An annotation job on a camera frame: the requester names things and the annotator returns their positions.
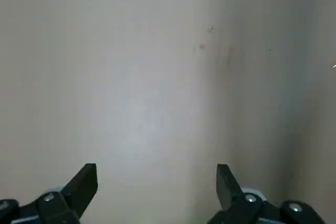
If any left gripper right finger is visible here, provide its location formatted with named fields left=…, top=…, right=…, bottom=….
left=207, top=163, right=326, bottom=224

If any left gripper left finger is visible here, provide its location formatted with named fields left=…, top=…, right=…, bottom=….
left=0, top=163, right=99, bottom=224

